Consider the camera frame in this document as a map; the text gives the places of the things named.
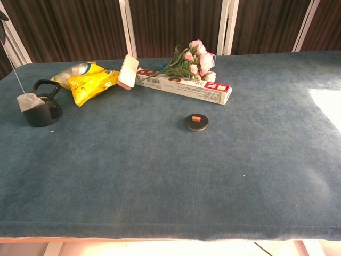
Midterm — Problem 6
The white screen frame post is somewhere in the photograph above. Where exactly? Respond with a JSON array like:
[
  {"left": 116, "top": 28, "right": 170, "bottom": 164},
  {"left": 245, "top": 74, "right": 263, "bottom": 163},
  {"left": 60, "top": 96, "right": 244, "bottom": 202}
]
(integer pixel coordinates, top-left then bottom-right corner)
[
  {"left": 0, "top": 4, "right": 33, "bottom": 66},
  {"left": 216, "top": 0, "right": 240, "bottom": 56},
  {"left": 291, "top": 0, "right": 321, "bottom": 53},
  {"left": 118, "top": 0, "right": 138, "bottom": 59}
]

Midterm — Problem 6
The white tea bag with string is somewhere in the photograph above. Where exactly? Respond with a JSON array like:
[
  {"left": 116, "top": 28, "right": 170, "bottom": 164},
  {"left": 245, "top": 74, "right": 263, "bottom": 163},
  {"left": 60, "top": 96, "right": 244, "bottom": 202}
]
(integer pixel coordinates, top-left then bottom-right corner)
[{"left": 2, "top": 37, "right": 46, "bottom": 113}]

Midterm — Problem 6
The pink artificial flower bouquet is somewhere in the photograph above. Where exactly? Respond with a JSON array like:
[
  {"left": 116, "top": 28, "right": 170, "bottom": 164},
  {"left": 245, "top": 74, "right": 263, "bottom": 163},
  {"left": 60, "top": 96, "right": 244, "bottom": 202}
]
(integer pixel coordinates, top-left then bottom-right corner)
[{"left": 145, "top": 39, "right": 217, "bottom": 83}]

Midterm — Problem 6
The white pink lidded box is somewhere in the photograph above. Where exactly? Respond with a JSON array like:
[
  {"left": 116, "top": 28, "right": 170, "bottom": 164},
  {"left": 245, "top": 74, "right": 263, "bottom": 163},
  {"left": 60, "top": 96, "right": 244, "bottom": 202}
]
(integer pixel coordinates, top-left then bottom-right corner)
[{"left": 117, "top": 54, "right": 140, "bottom": 91}]

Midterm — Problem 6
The yellow snack bag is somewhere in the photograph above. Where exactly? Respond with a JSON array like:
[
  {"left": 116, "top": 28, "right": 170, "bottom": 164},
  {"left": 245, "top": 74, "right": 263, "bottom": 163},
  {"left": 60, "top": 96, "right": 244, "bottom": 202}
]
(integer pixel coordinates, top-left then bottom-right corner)
[{"left": 50, "top": 61, "right": 120, "bottom": 107}]

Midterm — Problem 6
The black teapot lid orange knob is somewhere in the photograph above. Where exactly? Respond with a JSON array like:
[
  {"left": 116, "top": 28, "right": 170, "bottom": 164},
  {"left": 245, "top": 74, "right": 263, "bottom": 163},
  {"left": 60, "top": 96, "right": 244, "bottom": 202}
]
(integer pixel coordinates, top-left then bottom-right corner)
[{"left": 185, "top": 113, "right": 209, "bottom": 132}]

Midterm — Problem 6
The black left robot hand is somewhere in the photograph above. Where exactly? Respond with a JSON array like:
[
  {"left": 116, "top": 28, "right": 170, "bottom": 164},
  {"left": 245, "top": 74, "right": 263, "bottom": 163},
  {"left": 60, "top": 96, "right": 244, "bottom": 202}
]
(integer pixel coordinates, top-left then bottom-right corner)
[{"left": 0, "top": 10, "right": 10, "bottom": 44}]

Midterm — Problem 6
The dark brown curtain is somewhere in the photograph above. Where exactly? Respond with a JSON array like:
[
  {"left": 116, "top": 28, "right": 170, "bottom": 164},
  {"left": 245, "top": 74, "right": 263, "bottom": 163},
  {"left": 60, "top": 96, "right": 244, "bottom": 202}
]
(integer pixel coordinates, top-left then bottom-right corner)
[{"left": 0, "top": 0, "right": 341, "bottom": 81}]

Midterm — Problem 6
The white red toothpaste box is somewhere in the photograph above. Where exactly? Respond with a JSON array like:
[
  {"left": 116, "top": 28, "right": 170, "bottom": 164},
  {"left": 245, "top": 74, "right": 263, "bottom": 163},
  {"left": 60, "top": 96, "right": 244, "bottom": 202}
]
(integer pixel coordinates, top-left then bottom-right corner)
[{"left": 135, "top": 67, "right": 234, "bottom": 106}]

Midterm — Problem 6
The black cast iron teapot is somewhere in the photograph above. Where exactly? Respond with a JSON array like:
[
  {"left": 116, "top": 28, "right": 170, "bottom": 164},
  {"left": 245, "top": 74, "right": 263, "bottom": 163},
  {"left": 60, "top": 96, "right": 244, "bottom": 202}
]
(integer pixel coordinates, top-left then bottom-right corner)
[{"left": 21, "top": 79, "right": 64, "bottom": 128}]

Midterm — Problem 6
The black cable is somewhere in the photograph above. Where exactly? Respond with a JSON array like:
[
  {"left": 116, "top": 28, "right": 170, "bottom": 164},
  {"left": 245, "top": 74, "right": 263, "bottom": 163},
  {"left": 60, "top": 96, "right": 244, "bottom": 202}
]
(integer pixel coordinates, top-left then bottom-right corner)
[{"left": 253, "top": 241, "right": 270, "bottom": 256}]

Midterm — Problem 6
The blue velvet table cloth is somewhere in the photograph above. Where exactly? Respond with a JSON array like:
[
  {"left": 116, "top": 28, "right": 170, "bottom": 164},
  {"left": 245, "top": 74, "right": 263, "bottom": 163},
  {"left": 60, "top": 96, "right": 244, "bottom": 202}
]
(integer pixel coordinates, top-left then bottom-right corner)
[{"left": 0, "top": 50, "right": 341, "bottom": 242}]

